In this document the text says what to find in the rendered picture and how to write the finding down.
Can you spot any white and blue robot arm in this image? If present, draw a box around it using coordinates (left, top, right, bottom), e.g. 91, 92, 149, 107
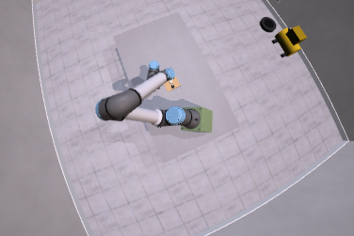
95, 61, 201, 129

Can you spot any peach flat mat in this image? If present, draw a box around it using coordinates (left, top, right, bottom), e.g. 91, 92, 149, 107
164, 76, 180, 92

